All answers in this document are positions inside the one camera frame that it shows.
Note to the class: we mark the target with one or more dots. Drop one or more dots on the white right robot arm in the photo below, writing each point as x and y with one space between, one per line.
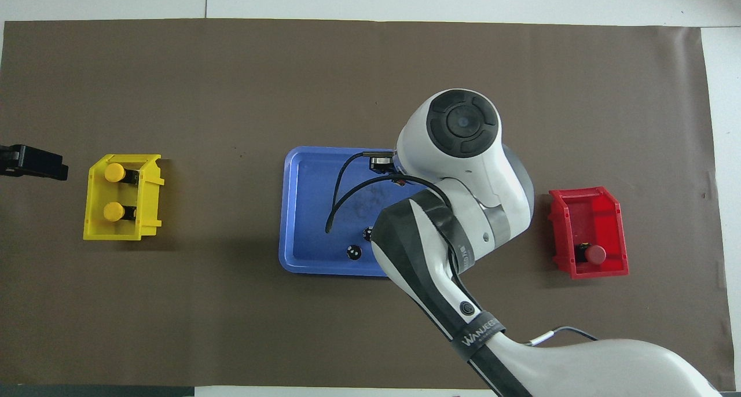
463 165

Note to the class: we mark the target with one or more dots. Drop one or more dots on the red plastic bin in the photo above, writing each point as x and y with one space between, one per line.
596 217

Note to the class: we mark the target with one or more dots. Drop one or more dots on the brown table mat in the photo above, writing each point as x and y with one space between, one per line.
231 327

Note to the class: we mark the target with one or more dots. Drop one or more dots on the black cylindrical capacitor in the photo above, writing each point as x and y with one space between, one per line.
354 252
368 233

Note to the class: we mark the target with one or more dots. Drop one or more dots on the yellow push button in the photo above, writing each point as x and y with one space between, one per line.
114 172
113 212

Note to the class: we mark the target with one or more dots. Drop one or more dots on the yellow plastic bin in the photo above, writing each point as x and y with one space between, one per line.
150 206

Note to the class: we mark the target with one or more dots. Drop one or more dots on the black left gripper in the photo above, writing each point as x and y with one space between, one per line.
7 160

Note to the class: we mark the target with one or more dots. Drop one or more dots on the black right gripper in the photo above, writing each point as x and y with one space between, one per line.
385 164

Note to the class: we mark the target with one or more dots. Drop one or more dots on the blue plastic tray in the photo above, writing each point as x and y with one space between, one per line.
307 212

